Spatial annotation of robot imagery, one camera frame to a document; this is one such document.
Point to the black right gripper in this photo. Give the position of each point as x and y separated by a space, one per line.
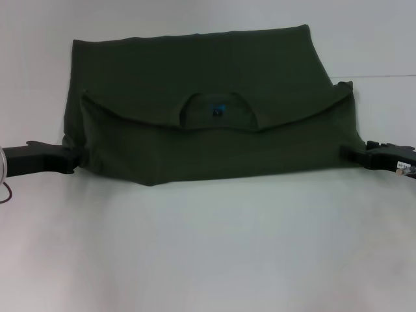
390 157

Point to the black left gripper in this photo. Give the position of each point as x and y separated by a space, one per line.
39 159

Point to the dark green printed t-shirt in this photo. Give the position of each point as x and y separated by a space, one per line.
211 130

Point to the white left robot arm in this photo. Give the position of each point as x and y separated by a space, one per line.
3 162

